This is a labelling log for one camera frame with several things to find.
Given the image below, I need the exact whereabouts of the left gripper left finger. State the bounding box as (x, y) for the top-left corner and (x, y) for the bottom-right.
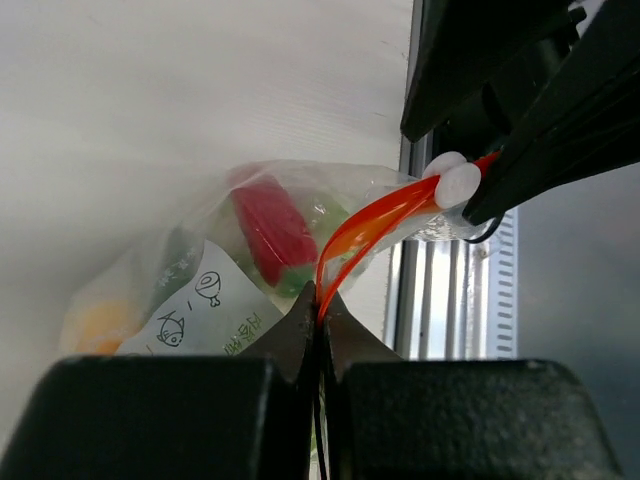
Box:
(1, 285), (315, 479)

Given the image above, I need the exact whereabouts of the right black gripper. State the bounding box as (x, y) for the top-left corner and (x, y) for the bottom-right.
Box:
(400, 1), (639, 225)

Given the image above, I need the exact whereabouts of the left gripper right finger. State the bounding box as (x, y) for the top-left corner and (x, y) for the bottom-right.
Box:
(320, 298), (624, 479)

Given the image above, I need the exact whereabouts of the yellow mango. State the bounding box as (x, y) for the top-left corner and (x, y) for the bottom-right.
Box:
(59, 297), (143, 355)

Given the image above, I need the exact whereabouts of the clear zip top bag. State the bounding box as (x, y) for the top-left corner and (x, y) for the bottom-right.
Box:
(60, 152), (495, 356)

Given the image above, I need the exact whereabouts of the red chili pepper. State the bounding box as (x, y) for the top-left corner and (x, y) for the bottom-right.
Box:
(231, 176), (318, 289)

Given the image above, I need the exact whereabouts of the green cucumber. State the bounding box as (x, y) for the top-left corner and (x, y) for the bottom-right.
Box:
(148, 227), (204, 313)

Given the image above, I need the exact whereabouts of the green lettuce piece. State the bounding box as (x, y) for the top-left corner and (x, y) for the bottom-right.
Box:
(275, 190), (349, 298)

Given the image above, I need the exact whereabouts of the aluminium mounting rail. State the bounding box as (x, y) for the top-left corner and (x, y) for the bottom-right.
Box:
(384, 0), (494, 361)

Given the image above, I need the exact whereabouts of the white slotted cable duct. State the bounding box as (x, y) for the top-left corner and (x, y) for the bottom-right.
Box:
(486, 208), (519, 360)

